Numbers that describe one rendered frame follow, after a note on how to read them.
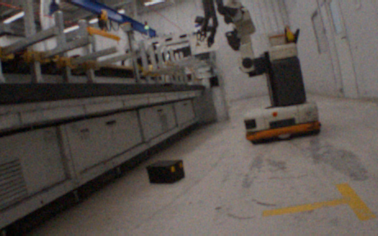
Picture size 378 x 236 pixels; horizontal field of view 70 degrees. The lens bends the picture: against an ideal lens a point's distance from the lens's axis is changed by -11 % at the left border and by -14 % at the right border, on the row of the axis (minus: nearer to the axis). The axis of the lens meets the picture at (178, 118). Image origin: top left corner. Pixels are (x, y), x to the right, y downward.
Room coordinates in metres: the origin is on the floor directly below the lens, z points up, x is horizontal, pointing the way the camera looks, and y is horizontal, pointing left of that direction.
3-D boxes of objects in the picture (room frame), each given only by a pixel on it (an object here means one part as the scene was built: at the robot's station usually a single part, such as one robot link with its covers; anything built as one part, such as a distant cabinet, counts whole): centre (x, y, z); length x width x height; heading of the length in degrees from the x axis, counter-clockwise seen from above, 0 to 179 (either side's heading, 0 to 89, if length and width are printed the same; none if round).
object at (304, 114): (2.77, -0.95, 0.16); 0.67 x 0.64 x 0.25; 73
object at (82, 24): (1.79, 0.47, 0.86); 0.04 x 0.04 x 0.48; 74
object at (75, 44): (1.33, 0.51, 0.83); 0.43 x 0.03 x 0.04; 74
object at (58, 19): (1.55, 0.54, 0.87); 0.04 x 0.04 x 0.48; 74
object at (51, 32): (1.09, 0.58, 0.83); 0.43 x 0.03 x 0.04; 74
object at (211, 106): (5.93, -0.11, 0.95); 1.65 x 0.70 x 1.90; 74
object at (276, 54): (2.75, -1.03, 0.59); 0.55 x 0.34 x 0.83; 163
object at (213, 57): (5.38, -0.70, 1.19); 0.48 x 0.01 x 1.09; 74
